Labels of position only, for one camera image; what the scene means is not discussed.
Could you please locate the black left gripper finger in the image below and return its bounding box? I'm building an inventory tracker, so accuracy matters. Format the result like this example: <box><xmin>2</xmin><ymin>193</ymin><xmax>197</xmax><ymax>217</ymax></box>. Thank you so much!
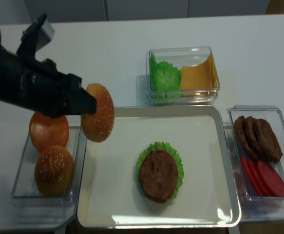
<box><xmin>68</xmin><ymin>89</ymin><xmax>97</xmax><ymax>115</ymax></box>

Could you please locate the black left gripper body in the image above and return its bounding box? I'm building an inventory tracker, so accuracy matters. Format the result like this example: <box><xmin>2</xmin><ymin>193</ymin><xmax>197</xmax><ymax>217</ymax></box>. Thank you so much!
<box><xmin>19</xmin><ymin>59</ymin><xmax>81</xmax><ymax>118</ymax></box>

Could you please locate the sesame bun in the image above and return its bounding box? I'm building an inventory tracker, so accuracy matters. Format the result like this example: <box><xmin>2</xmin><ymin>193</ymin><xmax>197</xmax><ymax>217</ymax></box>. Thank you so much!
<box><xmin>81</xmin><ymin>83</ymin><xmax>114</xmax><ymax>142</ymax></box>
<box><xmin>35</xmin><ymin>145</ymin><xmax>74</xmax><ymax>196</ymax></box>

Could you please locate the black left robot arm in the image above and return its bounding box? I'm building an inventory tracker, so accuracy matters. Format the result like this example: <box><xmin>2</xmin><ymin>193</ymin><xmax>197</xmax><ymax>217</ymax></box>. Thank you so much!
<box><xmin>0</xmin><ymin>46</ymin><xmax>97</xmax><ymax>118</ymax></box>

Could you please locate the clear lettuce cheese container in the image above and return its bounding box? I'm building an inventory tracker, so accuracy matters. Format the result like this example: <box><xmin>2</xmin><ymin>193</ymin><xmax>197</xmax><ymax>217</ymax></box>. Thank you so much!
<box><xmin>146</xmin><ymin>46</ymin><xmax>220</xmax><ymax>105</ymax></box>

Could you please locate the orange cheese slice back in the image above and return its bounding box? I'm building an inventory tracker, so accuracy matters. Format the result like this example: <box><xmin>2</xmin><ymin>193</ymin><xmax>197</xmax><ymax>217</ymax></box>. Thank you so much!
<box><xmin>208</xmin><ymin>53</ymin><xmax>218</xmax><ymax>88</ymax></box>

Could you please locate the plain orange bun bottom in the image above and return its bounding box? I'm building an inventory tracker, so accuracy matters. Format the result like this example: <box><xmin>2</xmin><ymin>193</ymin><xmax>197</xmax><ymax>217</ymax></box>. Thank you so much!
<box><xmin>29</xmin><ymin>112</ymin><xmax>69</xmax><ymax>153</ymax></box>

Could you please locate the green lettuce in container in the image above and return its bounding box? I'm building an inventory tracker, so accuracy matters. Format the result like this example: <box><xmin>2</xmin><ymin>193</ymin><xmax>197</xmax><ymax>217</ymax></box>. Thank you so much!
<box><xmin>150</xmin><ymin>53</ymin><xmax>181</xmax><ymax>98</ymax></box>

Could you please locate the green lettuce on tray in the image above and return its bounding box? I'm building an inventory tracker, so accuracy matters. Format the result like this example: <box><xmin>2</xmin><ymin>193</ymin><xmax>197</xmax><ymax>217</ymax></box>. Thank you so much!
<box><xmin>135</xmin><ymin>142</ymin><xmax>184</xmax><ymax>200</ymax></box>

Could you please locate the red tomato under patty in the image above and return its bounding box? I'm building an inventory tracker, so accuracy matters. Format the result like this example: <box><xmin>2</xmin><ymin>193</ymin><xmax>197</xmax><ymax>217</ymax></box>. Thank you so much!
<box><xmin>156</xmin><ymin>150</ymin><xmax>171</xmax><ymax>156</ymax></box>

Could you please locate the white metal tray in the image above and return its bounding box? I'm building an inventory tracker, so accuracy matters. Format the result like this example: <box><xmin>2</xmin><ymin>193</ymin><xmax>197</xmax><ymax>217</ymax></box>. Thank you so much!
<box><xmin>77</xmin><ymin>105</ymin><xmax>241</xmax><ymax>229</ymax></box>

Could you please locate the brown patty on tray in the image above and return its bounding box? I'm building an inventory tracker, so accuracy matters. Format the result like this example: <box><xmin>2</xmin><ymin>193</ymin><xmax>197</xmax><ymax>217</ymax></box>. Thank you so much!
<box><xmin>139</xmin><ymin>151</ymin><xmax>178</xmax><ymax>203</ymax></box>

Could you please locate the clear plastic bun container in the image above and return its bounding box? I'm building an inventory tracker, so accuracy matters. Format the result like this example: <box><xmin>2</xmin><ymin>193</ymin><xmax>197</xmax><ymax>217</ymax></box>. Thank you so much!
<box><xmin>11</xmin><ymin>125</ymin><xmax>88</xmax><ymax>208</ymax></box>

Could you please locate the brown patty left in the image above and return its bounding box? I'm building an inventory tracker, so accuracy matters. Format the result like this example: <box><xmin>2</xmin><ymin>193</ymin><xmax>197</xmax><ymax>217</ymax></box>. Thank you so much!
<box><xmin>233</xmin><ymin>116</ymin><xmax>258</xmax><ymax>162</ymax></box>

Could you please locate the brown patty middle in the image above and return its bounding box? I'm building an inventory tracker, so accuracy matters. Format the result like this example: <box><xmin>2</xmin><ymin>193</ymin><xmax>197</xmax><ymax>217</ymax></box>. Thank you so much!
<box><xmin>244</xmin><ymin>116</ymin><xmax>266</xmax><ymax>160</ymax></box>

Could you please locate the red tomato slice left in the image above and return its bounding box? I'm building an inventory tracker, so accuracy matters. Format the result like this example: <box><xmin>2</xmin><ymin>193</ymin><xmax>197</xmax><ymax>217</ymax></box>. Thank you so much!
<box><xmin>241</xmin><ymin>156</ymin><xmax>263</xmax><ymax>196</ymax></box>

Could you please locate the red tomato slice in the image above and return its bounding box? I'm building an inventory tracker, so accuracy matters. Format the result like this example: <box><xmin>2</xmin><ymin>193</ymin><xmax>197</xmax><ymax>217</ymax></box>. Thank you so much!
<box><xmin>256</xmin><ymin>161</ymin><xmax>284</xmax><ymax>197</ymax></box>
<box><xmin>241</xmin><ymin>156</ymin><xmax>263</xmax><ymax>196</ymax></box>
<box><xmin>246</xmin><ymin>159</ymin><xmax>271</xmax><ymax>196</ymax></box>

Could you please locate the brown patty right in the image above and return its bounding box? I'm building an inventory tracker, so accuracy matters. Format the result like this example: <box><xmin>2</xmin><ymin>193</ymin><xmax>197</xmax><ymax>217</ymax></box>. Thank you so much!
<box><xmin>253</xmin><ymin>118</ymin><xmax>283</xmax><ymax>163</ymax></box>

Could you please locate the clear patty tomato container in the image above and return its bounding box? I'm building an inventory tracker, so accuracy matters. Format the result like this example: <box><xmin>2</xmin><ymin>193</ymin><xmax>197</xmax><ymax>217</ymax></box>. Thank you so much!
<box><xmin>225</xmin><ymin>105</ymin><xmax>284</xmax><ymax>222</ymax></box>

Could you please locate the red tomato slice middle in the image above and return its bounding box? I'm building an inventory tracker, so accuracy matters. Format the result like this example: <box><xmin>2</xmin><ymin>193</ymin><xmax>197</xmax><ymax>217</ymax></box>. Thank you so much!
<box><xmin>246</xmin><ymin>159</ymin><xmax>271</xmax><ymax>196</ymax></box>

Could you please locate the red tomato slice right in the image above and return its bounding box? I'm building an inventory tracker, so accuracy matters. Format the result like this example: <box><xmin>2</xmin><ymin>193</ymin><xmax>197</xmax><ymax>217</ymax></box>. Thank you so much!
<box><xmin>256</xmin><ymin>161</ymin><xmax>284</xmax><ymax>197</ymax></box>

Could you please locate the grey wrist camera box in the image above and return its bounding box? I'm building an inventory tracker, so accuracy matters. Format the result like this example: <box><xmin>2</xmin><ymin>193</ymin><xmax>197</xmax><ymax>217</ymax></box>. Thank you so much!
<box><xmin>17</xmin><ymin>13</ymin><xmax>56</xmax><ymax>53</ymax></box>

